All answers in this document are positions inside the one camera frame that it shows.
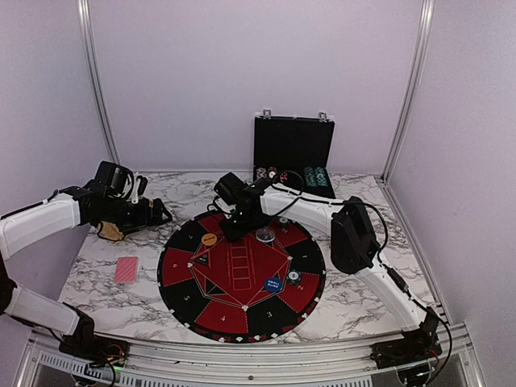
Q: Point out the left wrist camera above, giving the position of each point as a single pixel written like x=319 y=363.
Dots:
x=138 y=186

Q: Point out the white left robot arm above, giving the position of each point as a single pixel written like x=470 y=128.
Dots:
x=67 y=209

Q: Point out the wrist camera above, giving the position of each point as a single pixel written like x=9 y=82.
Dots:
x=138 y=186
x=230 y=189

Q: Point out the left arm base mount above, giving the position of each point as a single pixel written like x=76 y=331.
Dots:
x=84 y=343

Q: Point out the woven bamboo tray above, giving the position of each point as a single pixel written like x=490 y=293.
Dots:
x=109 y=231

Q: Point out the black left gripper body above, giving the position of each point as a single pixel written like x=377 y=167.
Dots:
x=126 y=219

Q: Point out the aluminium frame post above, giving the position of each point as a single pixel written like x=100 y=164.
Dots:
x=416 y=69
x=87 y=36

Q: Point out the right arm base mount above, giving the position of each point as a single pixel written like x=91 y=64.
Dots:
x=417 y=345

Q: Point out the blue small blind button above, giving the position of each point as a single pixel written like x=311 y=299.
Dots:
x=273 y=285

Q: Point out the black chip carrying case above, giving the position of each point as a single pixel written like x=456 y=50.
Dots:
x=290 y=144

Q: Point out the orange big blind button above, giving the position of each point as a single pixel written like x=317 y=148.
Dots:
x=209 y=239

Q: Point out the teal chips in case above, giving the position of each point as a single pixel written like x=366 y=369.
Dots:
x=315 y=177

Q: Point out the black triangular all-in marker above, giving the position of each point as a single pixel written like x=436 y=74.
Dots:
x=203 y=259

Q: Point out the round red black poker mat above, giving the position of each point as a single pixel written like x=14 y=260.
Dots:
x=227 y=302

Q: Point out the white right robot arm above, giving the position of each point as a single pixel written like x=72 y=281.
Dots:
x=355 y=249

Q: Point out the aluminium front rail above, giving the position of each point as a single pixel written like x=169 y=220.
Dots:
x=158 y=363

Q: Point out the red playing card deck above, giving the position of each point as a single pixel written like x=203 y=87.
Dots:
x=126 y=269

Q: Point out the right aluminium frame post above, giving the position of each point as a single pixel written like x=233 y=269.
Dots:
x=416 y=69

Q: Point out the clear acrylic dealer button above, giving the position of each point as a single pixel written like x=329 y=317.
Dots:
x=265 y=235

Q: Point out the cream blue chips in case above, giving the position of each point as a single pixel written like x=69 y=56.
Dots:
x=269 y=172

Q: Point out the left aluminium frame post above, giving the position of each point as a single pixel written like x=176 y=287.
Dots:
x=87 y=36

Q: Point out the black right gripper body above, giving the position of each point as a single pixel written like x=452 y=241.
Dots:
x=241 y=226

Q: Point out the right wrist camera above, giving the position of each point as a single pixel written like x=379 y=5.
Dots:
x=230 y=189

